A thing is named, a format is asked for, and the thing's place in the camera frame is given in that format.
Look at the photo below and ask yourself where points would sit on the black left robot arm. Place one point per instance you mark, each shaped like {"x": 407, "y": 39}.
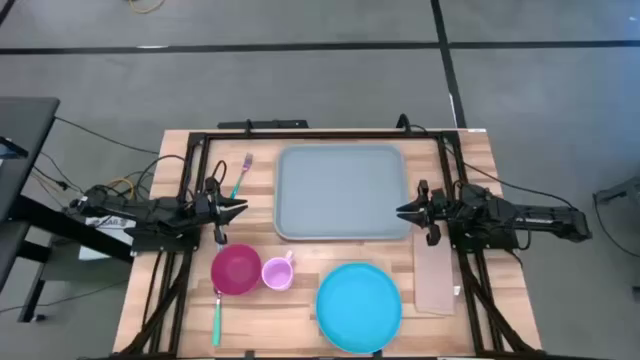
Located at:
{"x": 150, "y": 212}

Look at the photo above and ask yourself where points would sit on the black bar at table edge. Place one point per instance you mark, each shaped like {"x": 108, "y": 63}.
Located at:
{"x": 270, "y": 124}

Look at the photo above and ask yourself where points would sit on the blue round plate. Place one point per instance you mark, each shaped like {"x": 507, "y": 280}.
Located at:
{"x": 359, "y": 307}

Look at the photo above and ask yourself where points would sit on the grey stand leg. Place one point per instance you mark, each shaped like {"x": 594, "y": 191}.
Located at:
{"x": 622, "y": 190}

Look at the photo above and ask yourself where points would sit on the black aluminium table frame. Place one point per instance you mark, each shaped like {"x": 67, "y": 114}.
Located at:
{"x": 240, "y": 135}

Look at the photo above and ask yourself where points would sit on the magenta plastic bowl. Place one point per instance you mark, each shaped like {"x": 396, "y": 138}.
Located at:
{"x": 235, "y": 270}

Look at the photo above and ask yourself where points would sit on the lilac plastic cup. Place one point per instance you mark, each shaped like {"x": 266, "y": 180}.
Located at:
{"x": 277, "y": 274}

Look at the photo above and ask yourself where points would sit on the beige cloth napkin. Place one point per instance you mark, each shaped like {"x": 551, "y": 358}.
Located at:
{"x": 434, "y": 280}

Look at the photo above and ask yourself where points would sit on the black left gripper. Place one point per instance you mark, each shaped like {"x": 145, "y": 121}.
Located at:
{"x": 212, "y": 210}

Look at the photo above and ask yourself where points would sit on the dark device on desk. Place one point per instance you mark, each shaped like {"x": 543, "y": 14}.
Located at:
{"x": 10, "y": 147}

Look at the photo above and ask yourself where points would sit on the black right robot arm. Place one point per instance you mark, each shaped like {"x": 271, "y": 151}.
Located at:
{"x": 525, "y": 217}

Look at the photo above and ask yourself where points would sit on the black side desk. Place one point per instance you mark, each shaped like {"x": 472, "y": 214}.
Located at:
{"x": 25, "y": 130}

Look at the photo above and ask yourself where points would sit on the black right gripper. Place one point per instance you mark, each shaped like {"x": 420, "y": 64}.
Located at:
{"x": 436, "y": 210}

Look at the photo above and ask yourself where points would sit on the white sticker on table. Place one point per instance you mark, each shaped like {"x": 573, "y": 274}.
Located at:
{"x": 476, "y": 130}

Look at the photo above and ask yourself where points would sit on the white paper sheet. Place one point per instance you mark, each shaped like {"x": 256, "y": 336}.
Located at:
{"x": 100, "y": 252}

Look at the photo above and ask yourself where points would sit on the grey plastic tray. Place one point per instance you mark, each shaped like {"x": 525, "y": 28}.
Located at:
{"x": 340, "y": 190}

